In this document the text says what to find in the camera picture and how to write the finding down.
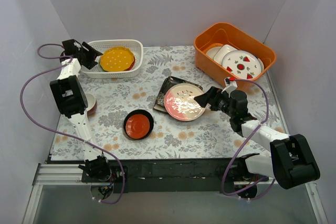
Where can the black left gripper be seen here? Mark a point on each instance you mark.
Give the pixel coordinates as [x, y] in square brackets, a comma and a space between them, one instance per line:
[85, 54]

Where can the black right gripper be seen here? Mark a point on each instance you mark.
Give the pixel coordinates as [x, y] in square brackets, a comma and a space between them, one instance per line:
[211, 98]

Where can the yellow polka dot plate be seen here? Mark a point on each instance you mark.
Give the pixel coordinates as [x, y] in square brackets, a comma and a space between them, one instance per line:
[116, 59]

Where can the pink and cream plate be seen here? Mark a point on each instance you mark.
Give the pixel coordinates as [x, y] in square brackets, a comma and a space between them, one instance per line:
[180, 104]

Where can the red plate with teal flower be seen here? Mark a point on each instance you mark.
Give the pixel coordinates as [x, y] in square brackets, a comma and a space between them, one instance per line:
[132, 65]

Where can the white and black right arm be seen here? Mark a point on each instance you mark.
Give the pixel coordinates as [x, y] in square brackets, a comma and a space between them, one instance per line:
[292, 162]

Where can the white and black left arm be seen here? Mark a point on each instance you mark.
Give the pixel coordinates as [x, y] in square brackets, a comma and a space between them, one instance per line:
[71, 102]

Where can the white round plate in bin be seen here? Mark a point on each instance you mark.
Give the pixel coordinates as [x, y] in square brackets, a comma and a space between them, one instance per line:
[213, 51]

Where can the orange plastic bin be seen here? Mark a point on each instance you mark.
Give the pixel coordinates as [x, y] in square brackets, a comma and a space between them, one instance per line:
[224, 33]

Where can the white perforated plastic basket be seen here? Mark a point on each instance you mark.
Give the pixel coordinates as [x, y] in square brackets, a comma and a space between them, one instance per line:
[102, 45]

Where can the dark square patterned plate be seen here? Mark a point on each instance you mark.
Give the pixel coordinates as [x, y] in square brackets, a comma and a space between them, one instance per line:
[169, 82]

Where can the red cup with white interior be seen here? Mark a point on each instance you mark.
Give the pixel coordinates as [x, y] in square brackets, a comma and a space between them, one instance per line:
[92, 104]

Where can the white plate with strawberries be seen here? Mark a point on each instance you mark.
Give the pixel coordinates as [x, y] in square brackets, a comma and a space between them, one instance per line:
[243, 64]

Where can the white square dish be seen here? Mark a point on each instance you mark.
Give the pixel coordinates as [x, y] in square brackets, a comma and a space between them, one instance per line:
[222, 52]

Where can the black bowl with red interior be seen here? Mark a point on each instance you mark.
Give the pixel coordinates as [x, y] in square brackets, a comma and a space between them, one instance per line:
[138, 124]

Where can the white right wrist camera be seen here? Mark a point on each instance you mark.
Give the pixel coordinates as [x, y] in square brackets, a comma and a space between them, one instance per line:
[230, 85]

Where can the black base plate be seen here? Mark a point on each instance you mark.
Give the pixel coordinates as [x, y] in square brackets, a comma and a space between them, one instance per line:
[167, 175]

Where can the aluminium frame rail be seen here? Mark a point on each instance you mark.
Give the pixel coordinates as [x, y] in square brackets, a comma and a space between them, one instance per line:
[52, 186]

